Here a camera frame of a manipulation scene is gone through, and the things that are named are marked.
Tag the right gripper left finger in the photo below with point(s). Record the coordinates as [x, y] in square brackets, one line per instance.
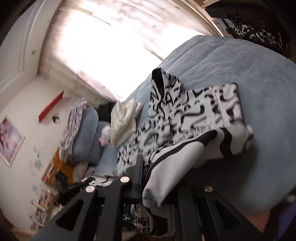
[96, 213]

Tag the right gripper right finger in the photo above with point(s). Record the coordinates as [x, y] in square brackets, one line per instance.
[204, 214]

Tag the black white graffiti jacket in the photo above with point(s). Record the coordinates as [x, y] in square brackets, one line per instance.
[183, 129]

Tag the black white patterned clothes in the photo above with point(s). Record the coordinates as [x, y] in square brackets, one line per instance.
[261, 36]

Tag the blue grey pillow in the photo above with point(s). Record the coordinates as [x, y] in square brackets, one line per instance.
[86, 146]

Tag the floral folded quilt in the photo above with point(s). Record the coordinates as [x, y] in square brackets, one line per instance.
[71, 129]

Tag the pink white plush toy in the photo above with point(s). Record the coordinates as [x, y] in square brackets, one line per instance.
[105, 137]

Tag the cream folded puffer jacket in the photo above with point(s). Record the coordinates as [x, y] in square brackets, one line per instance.
[123, 121]

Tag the black knitted garment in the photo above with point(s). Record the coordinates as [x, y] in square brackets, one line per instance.
[104, 111]

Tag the sheer floral curtain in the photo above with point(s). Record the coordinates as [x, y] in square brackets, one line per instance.
[106, 49]

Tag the wooden shelf desk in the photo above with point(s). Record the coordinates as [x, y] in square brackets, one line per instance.
[274, 12]

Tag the cartoon face wall sticker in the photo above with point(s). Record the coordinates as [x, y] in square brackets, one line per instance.
[56, 118]

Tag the pink framed wall picture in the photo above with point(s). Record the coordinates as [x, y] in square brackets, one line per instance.
[11, 141]

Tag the red wall shelf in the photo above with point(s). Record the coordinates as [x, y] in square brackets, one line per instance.
[48, 108]

